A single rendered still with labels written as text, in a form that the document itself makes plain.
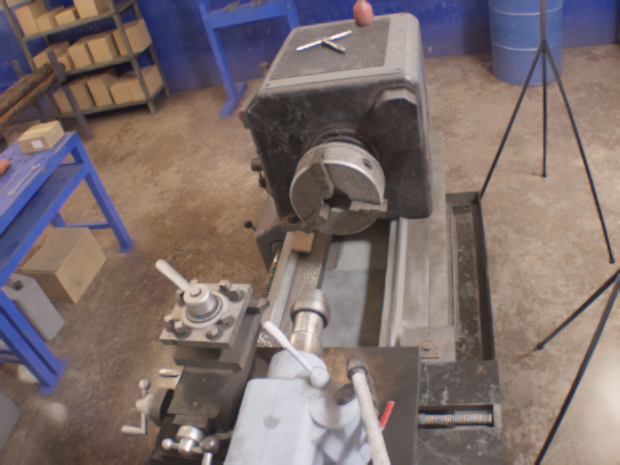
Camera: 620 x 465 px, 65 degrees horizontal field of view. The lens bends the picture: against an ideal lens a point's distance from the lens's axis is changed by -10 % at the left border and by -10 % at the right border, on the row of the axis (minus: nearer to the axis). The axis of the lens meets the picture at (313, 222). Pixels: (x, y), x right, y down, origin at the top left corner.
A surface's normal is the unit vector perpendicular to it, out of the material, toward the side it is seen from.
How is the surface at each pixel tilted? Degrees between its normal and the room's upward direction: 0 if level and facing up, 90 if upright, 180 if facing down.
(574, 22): 90
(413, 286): 0
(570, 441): 0
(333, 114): 90
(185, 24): 90
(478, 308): 0
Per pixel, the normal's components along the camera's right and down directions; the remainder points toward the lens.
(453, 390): -0.22, -0.76
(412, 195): -0.16, 0.64
